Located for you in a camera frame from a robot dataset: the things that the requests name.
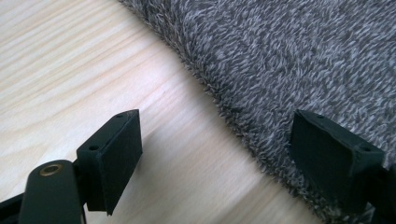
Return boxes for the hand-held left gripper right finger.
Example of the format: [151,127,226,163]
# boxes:
[289,108,386,214]

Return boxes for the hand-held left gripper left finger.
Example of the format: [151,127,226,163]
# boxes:
[76,108,144,217]

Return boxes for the grey fluffy towel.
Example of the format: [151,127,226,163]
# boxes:
[118,0,396,224]

